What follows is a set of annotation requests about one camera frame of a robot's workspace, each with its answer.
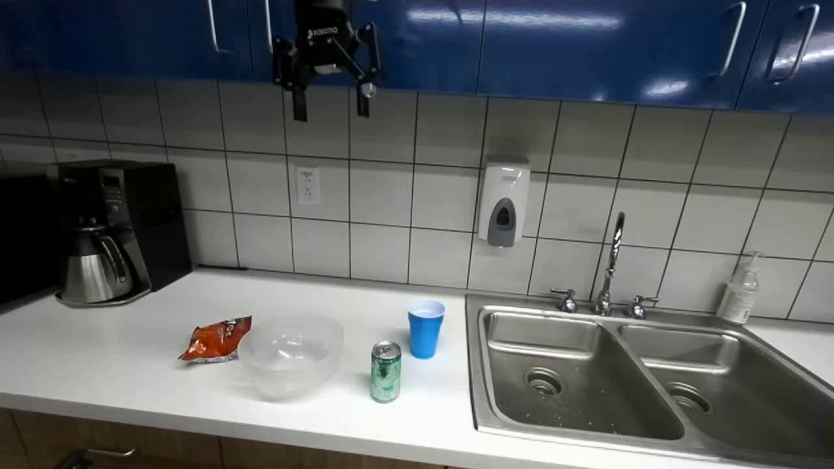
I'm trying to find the red snack packet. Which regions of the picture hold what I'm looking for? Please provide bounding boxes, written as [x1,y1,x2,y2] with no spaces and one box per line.
[178,313,255,367]

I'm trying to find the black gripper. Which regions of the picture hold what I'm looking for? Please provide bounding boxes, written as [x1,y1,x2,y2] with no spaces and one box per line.
[271,0,383,126]

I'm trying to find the white wall soap dispenser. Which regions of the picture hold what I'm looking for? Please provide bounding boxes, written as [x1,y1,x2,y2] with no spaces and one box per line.
[476,157,536,251]

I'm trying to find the black microwave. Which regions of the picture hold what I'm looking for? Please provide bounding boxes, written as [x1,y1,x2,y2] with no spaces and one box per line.
[0,169,65,308]

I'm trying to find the steel double sink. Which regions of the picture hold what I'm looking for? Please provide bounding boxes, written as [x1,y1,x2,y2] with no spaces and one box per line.
[464,292,834,469]

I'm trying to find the wooden lower cabinets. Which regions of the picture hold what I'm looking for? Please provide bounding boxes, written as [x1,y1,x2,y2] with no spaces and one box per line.
[0,406,455,469]

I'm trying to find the clear soap pump bottle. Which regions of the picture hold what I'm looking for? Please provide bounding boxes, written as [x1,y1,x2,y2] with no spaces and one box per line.
[715,251,765,329]

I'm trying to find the white wall outlet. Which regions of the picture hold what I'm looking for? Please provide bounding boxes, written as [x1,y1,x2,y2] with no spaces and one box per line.
[293,161,327,212]

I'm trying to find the steel coffee carafe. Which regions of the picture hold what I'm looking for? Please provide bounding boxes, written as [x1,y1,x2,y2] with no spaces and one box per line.
[59,221,139,311]

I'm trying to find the green soda can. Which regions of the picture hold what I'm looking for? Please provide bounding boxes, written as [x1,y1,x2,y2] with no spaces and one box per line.
[369,338,408,406]

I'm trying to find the silver drawer handle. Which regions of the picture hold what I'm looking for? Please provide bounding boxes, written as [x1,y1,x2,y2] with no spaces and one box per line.
[56,443,139,469]

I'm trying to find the blue upper cabinets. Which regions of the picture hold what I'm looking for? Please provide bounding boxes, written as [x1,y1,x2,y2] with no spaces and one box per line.
[0,0,834,115]

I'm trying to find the chrome faucet handle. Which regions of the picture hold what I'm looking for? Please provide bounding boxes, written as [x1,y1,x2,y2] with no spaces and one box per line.
[550,287,582,314]
[625,292,661,321]

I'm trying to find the black coffee maker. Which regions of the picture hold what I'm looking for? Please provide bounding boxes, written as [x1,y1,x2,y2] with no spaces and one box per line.
[56,159,195,311]

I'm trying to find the chrome faucet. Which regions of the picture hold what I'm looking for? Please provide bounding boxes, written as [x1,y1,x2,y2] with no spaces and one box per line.
[593,212,628,318]

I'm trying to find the silver cabinet handle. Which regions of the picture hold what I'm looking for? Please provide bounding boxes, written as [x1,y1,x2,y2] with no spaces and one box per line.
[203,0,225,57]
[711,0,752,83]
[766,0,824,89]
[261,0,278,53]

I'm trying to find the clear plastic bowl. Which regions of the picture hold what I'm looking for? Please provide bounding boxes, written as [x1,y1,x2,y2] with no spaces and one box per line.
[237,313,348,403]

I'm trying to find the blue plastic cup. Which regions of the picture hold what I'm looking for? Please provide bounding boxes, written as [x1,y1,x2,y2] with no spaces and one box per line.
[405,296,450,361]

